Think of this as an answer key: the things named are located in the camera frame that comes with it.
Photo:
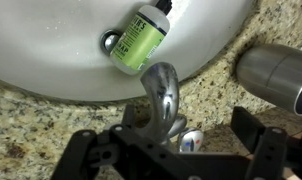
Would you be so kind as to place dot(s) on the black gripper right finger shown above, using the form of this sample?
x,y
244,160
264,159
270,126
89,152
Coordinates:
x,y
267,153

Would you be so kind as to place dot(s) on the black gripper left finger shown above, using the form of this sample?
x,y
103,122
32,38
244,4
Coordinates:
x,y
87,156

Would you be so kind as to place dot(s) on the chrome faucet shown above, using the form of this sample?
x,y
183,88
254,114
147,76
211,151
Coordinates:
x,y
162,96

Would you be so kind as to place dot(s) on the green soap bottle black pump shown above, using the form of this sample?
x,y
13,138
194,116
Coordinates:
x,y
137,43

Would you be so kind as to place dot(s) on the stainless steel tumbler cup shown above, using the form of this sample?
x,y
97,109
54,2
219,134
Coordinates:
x,y
274,76

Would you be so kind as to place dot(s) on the white oval sink basin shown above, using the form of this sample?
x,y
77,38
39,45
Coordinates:
x,y
51,46

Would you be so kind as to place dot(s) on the metal sink drain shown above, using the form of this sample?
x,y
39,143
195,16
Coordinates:
x,y
109,41

